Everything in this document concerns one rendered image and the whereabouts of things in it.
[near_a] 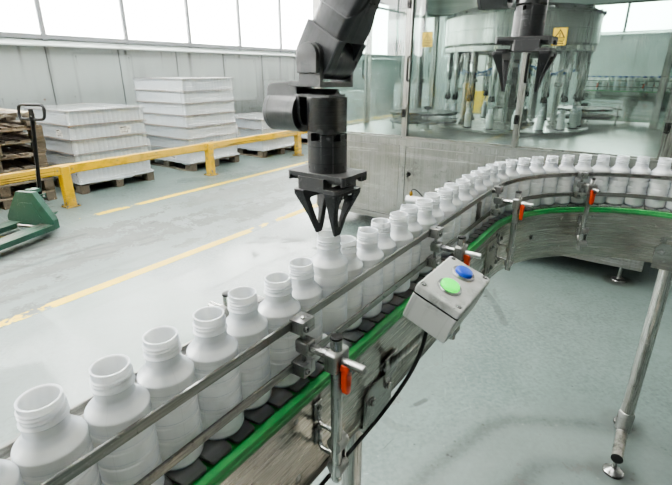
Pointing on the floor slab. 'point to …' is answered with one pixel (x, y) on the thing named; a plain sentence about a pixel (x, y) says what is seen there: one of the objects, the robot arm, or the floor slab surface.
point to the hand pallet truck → (29, 200)
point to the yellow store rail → (139, 161)
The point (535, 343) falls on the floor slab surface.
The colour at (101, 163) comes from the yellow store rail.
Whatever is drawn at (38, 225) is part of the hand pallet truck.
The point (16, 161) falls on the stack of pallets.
